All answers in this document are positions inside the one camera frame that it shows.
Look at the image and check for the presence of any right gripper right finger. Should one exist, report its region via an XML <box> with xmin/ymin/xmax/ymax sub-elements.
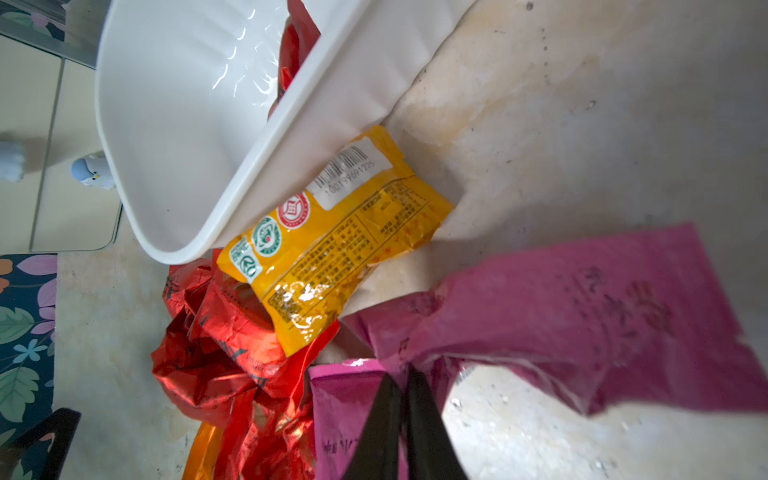
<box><xmin>405</xmin><ymin>366</ymin><xmax>468</xmax><ymax>480</ymax></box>

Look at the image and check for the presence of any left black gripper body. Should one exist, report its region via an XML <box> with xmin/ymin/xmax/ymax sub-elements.
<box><xmin>1</xmin><ymin>408</ymin><xmax>81</xmax><ymax>480</ymax></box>

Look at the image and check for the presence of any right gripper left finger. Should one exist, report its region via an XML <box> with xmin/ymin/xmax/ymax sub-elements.
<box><xmin>342</xmin><ymin>374</ymin><xmax>402</xmax><ymax>480</ymax></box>

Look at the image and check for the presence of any pink tea bag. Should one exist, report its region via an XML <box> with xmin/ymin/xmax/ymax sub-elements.
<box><xmin>344</xmin><ymin>224</ymin><xmax>767</xmax><ymax>415</ymax></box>
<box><xmin>309</xmin><ymin>359</ymin><xmax>385</xmax><ymax>479</ymax></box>

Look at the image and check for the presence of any red tea bag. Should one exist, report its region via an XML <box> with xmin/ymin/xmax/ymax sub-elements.
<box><xmin>151</xmin><ymin>259</ymin><xmax>255</xmax><ymax>428</ymax></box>
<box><xmin>196</xmin><ymin>249</ymin><xmax>340</xmax><ymax>404</ymax></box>
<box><xmin>213</xmin><ymin>386</ymin><xmax>317</xmax><ymax>479</ymax></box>
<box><xmin>268</xmin><ymin>0</ymin><xmax>321</xmax><ymax>116</ymax></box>

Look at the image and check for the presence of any orange tea bag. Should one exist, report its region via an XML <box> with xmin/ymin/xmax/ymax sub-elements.
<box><xmin>181</xmin><ymin>423</ymin><xmax>223</xmax><ymax>480</ymax></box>

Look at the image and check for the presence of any yellow tea bag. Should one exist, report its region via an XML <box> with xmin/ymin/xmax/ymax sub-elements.
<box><xmin>217</xmin><ymin>126</ymin><xmax>453</xmax><ymax>356</ymax></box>

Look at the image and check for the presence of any white plastic storage box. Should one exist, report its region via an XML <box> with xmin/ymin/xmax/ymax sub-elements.
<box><xmin>95</xmin><ymin>1</ymin><xmax>469</xmax><ymax>265</ymax></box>

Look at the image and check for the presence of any light blue drawer cabinet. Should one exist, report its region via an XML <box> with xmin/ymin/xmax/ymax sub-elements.
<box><xmin>1</xmin><ymin>37</ymin><xmax>121</xmax><ymax>254</ymax></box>

